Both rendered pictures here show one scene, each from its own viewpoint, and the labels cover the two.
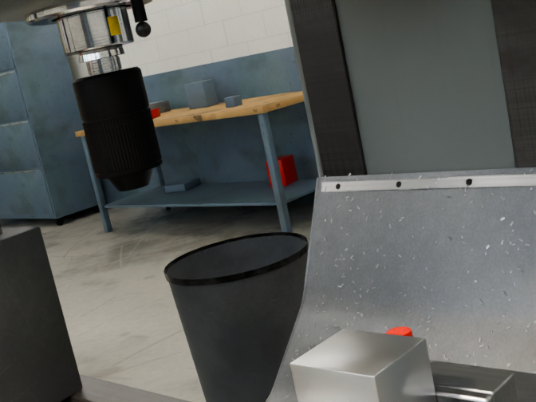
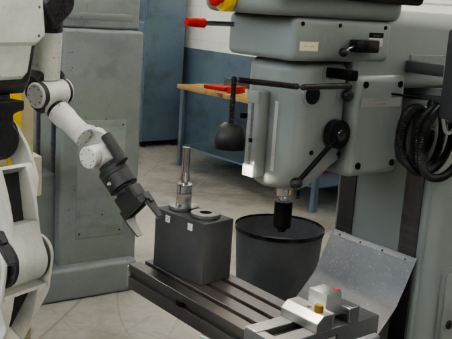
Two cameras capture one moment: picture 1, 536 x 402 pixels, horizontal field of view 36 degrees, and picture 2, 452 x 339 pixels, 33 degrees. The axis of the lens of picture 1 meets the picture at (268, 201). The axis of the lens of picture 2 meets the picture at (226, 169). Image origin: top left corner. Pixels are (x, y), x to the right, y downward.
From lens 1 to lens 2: 1.44 m
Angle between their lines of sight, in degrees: 6
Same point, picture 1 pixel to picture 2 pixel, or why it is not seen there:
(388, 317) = (342, 286)
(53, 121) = (160, 67)
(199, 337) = (245, 268)
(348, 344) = (323, 287)
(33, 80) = (155, 33)
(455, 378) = (346, 303)
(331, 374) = (317, 292)
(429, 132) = (375, 229)
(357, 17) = (363, 181)
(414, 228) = (360, 259)
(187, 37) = not seen: hidden behind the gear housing
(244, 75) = not seen: hidden behind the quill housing
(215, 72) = not seen: hidden behind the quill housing
